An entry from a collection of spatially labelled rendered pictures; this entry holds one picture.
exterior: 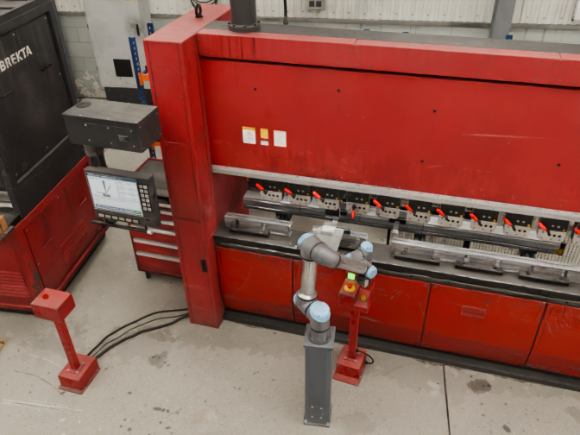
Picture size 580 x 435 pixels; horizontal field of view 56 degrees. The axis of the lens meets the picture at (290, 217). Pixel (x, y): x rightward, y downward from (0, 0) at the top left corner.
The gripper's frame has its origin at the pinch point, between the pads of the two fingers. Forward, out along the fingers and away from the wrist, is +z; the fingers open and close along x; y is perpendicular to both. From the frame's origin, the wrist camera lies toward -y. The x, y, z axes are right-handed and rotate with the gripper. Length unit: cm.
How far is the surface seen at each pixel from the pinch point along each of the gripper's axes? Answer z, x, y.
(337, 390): 82, 8, -28
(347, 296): 6.7, 9.1, -5.7
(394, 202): -43, -8, 38
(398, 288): 18.9, -18.8, 23.5
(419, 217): -34, -25, 39
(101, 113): -113, 155, -22
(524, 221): -41, -87, 47
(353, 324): 37.0, 5.0, -3.0
